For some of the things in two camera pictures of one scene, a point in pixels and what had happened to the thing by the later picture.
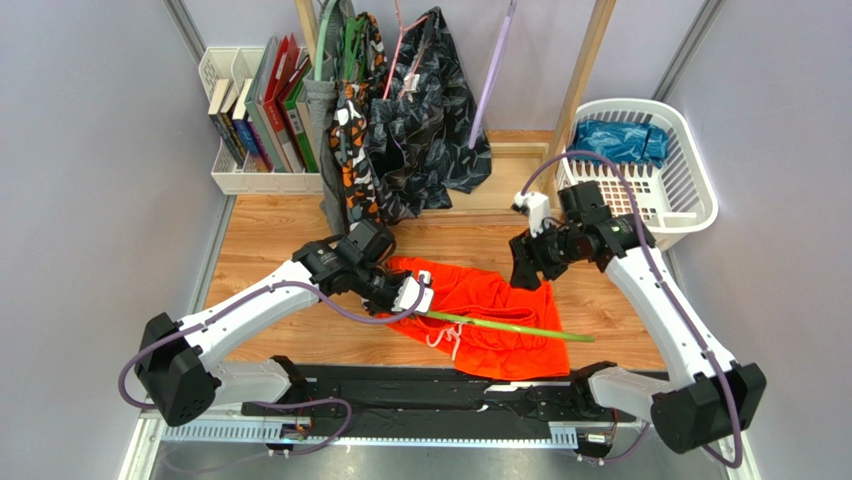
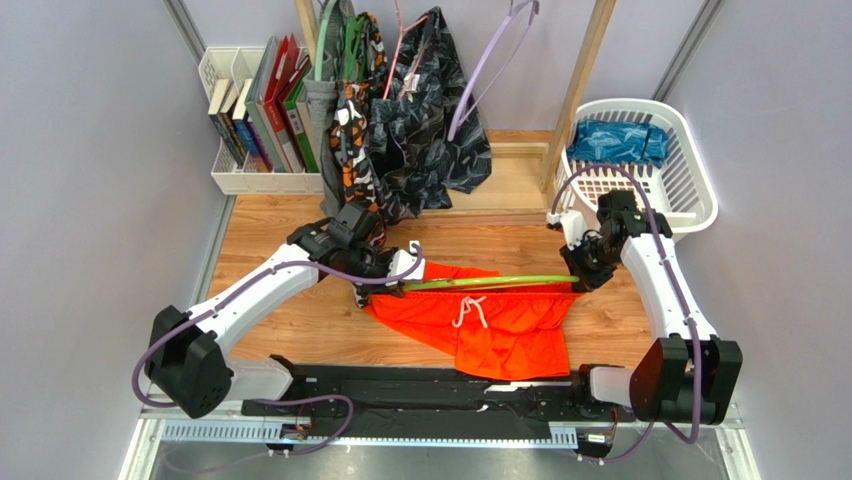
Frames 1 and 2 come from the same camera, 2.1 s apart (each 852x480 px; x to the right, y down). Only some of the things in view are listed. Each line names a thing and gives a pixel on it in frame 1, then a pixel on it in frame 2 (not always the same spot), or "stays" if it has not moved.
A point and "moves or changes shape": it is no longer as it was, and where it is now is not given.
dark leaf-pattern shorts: x=426 y=128 stays
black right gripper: x=530 y=252 -> x=592 y=264
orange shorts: x=485 y=350 moves or changes shape
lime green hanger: x=500 y=326 -> x=468 y=282
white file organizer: x=238 y=64 stays
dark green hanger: x=354 y=39 stays
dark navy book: x=215 y=113 stays
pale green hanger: x=321 y=38 stays
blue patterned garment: x=623 y=142 stays
